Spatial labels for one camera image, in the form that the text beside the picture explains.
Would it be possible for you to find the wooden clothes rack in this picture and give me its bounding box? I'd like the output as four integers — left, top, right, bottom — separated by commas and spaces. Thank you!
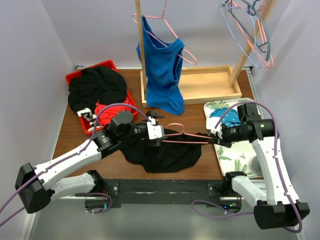
132, 0, 277, 108

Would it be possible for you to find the grey cup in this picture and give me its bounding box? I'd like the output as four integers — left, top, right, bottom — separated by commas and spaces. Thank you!
250, 156, 263, 176

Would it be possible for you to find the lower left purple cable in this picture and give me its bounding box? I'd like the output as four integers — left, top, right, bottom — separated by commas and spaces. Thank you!
84, 192, 113, 215

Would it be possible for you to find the grey plastic hanger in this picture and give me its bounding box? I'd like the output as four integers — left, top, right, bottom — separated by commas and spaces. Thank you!
221, 0, 271, 62

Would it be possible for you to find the blue dotted plate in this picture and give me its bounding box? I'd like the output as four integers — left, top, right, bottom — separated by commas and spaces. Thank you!
209, 107, 241, 127

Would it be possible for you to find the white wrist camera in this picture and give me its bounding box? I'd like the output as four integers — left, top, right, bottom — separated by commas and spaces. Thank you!
146, 117, 165, 140
205, 117, 222, 138

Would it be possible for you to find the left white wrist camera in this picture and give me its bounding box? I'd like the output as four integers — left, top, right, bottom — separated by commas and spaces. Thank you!
146, 117, 165, 140

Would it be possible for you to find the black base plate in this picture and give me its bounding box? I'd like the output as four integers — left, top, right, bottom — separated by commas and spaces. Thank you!
99, 179, 242, 210

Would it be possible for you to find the black clothes pile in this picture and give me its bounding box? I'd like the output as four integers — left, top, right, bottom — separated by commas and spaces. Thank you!
68, 66, 128, 112

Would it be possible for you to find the floral serving tray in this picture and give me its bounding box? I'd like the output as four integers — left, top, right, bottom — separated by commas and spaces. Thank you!
203, 98, 263, 179

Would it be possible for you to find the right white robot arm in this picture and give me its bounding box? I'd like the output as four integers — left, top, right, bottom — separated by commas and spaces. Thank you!
206, 101, 310, 233

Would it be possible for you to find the black tank top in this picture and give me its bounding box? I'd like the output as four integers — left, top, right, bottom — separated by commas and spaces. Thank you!
119, 129, 209, 173

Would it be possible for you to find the blue tank top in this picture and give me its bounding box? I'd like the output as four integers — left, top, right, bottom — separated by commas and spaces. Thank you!
141, 16, 185, 116

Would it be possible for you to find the red garment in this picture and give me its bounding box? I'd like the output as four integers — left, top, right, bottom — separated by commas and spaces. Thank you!
94, 96, 132, 126

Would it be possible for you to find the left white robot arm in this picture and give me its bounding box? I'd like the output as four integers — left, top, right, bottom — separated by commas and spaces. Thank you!
14, 110, 165, 214

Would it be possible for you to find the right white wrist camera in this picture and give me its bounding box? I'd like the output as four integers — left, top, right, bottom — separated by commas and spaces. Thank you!
205, 117, 222, 138

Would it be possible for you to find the blue wire hanger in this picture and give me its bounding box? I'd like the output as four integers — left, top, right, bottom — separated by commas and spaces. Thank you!
219, 0, 263, 70

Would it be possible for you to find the purple cable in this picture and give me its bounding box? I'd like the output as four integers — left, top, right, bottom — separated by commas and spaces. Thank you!
0, 102, 153, 227
84, 192, 113, 215
191, 199, 256, 219
216, 101, 303, 234

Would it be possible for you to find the black white striped garment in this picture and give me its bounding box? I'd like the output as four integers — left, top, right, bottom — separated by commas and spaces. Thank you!
76, 107, 97, 126

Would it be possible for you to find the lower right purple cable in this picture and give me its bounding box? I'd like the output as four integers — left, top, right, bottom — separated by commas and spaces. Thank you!
191, 199, 256, 219

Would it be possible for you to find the pink wire hanger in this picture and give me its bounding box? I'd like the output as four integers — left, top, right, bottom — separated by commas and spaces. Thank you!
237, 0, 274, 69
132, 0, 198, 67
161, 122, 213, 145

